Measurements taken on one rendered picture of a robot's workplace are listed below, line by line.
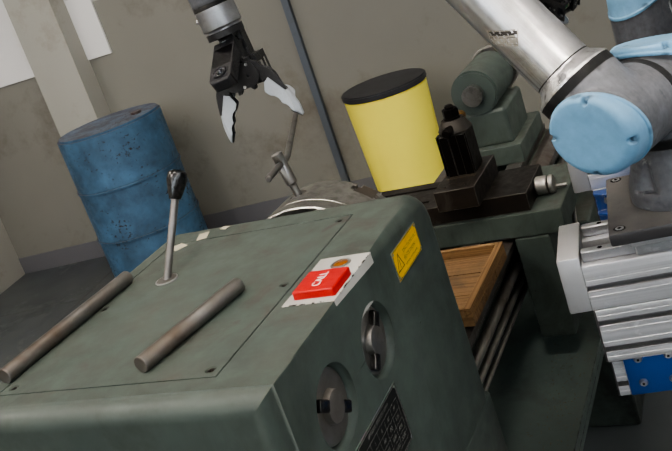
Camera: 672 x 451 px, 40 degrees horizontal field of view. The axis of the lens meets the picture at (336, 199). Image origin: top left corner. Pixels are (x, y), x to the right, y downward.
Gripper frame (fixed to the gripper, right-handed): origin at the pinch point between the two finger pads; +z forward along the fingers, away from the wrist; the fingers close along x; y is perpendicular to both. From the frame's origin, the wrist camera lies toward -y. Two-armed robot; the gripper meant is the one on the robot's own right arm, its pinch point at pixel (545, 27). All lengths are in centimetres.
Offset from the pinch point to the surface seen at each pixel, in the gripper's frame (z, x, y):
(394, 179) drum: 221, 58, -123
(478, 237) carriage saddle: 14, -54, 18
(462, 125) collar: -3.3, -39.5, 3.4
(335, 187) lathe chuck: -38, -86, 11
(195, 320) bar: -70, -128, 29
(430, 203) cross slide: 12, -53, 3
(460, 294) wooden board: -2, -75, 29
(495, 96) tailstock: 28.3, -5.1, -11.9
